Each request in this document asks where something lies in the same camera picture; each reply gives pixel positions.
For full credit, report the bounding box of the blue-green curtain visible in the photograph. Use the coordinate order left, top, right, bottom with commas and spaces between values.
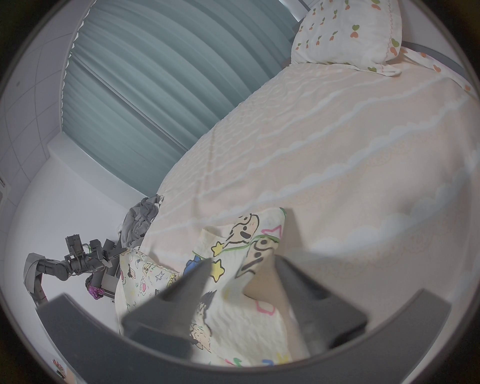
60, 0, 301, 196

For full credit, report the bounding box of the bed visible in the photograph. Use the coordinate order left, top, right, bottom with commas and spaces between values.
142, 39, 480, 370

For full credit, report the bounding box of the white printed pyjama top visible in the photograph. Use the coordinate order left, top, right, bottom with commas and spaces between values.
114, 206, 312, 368

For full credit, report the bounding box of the pile of clothes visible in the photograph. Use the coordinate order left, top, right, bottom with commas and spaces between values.
119, 194, 165, 250

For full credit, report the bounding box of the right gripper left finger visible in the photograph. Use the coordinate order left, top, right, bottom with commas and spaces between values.
122, 258, 212, 353

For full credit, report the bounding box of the white printed pillow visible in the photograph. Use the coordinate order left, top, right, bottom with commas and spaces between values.
290, 0, 404, 76

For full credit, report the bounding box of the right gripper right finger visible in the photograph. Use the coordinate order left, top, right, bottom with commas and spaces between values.
274, 256, 368, 355

